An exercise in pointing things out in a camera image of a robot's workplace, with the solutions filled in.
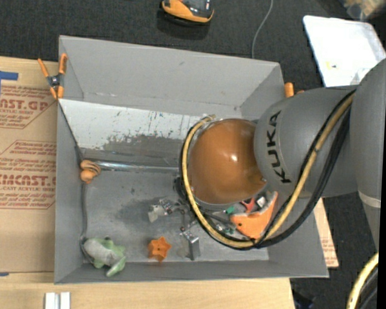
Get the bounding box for grey cord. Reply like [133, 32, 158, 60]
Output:
[78, 182, 92, 244]

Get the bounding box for brown cardboard board red print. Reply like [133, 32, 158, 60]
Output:
[0, 55, 350, 295]

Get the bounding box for orange rounded toy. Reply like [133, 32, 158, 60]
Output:
[79, 158, 102, 186]

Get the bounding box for grey metal bin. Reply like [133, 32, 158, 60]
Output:
[46, 35, 342, 299]

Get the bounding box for green and grey toy animal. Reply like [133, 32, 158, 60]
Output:
[81, 235, 129, 279]

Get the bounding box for orange star-shaped toy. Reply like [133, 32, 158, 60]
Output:
[146, 235, 173, 264]

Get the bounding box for orange and white toy fish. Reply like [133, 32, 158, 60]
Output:
[228, 188, 280, 241]

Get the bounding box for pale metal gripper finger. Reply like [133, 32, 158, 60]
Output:
[147, 197, 178, 224]
[178, 225, 204, 262]

